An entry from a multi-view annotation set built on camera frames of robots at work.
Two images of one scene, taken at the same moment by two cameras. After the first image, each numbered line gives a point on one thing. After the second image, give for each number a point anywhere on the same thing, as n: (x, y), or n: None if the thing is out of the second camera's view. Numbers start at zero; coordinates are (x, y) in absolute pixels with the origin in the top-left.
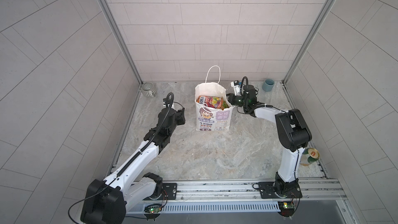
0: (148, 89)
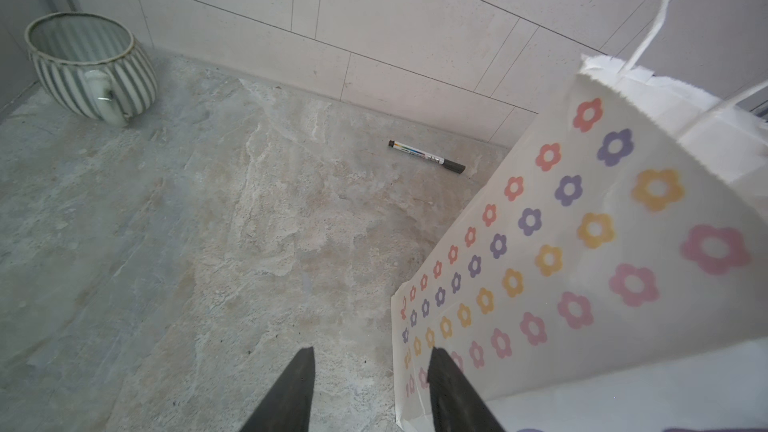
0: (91, 65)
